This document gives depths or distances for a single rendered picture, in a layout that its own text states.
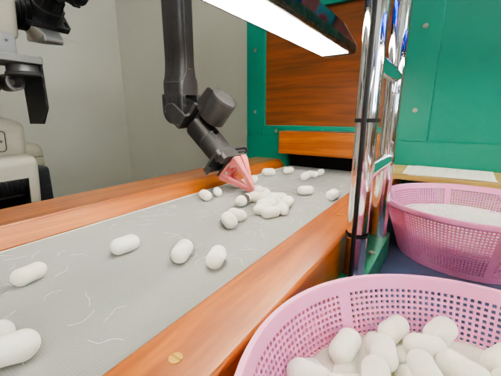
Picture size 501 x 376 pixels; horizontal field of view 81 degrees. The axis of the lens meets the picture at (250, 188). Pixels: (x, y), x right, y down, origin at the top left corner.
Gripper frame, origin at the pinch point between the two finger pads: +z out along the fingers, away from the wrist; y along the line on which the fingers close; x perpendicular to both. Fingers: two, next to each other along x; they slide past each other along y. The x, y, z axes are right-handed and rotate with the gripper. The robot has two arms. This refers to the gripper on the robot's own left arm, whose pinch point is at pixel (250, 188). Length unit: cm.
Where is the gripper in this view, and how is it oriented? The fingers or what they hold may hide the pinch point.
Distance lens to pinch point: 62.8
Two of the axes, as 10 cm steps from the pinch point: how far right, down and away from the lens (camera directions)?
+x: -5.4, 6.5, 5.4
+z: 6.3, 7.4, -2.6
